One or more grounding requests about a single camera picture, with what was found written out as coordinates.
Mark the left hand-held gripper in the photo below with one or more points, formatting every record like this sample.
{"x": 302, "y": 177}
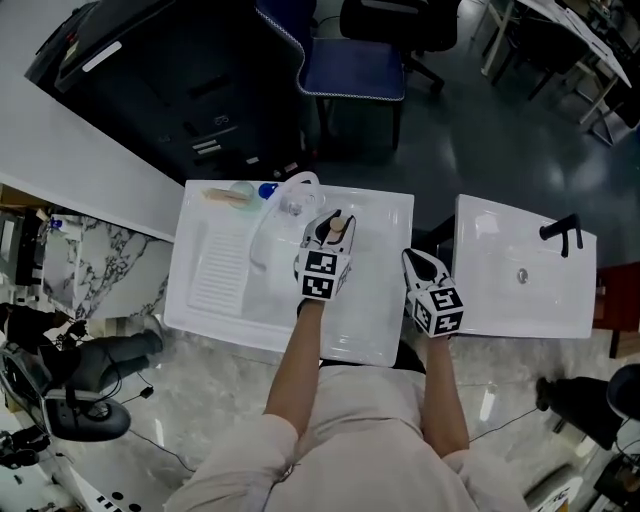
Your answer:
{"x": 320, "y": 277}

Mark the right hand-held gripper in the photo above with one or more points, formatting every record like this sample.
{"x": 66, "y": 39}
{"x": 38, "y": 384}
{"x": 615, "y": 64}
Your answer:
{"x": 437, "y": 310}

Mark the person's left forearm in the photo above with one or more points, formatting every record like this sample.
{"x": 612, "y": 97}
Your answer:
{"x": 295, "y": 370}

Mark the person's right forearm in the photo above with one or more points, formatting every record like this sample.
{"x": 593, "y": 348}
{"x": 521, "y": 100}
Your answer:
{"x": 442, "y": 395}

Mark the white washbasin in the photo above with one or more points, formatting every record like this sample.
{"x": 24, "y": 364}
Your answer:
{"x": 500, "y": 300}

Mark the white kitchen sink with drainboard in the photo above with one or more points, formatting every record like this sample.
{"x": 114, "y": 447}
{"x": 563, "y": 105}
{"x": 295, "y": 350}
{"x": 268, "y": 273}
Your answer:
{"x": 220, "y": 300}

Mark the clear glass cup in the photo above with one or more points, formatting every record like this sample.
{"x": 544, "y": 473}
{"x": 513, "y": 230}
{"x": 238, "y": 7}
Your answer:
{"x": 300, "y": 202}

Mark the white curved faucet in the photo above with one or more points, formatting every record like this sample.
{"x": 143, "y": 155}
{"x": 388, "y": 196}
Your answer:
{"x": 260, "y": 235}

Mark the person's black shoe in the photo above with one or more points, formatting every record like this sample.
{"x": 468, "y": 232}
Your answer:
{"x": 410, "y": 357}

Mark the black faucet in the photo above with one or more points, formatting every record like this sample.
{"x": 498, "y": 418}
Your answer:
{"x": 565, "y": 232}

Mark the blue chair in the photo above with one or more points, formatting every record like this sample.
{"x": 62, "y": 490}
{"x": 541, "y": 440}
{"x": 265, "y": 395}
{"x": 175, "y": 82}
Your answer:
{"x": 350, "y": 65}

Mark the person's beige shirt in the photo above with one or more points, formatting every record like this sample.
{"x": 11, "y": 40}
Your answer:
{"x": 360, "y": 450}

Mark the brown wooden cabinet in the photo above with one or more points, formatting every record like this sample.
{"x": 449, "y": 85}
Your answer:
{"x": 620, "y": 300}

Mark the black office chair with headrest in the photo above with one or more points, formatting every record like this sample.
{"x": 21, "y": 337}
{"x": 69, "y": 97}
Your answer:
{"x": 400, "y": 25}

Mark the dark grey trash bin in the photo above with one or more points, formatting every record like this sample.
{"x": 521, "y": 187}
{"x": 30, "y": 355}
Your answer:
{"x": 165, "y": 75}

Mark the grey shell chair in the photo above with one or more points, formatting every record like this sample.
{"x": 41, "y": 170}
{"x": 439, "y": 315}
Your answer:
{"x": 85, "y": 420}
{"x": 627, "y": 392}

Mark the marble patterned slab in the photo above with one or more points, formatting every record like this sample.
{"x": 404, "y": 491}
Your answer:
{"x": 100, "y": 265}

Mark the dark grey chair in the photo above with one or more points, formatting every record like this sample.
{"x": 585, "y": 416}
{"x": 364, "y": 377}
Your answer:
{"x": 555, "y": 55}

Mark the white table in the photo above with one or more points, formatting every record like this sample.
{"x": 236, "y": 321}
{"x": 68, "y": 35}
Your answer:
{"x": 575, "y": 25}

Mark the small black oven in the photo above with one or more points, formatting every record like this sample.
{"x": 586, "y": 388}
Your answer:
{"x": 20, "y": 250}

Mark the cardboard box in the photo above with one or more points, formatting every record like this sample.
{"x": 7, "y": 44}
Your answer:
{"x": 20, "y": 197}

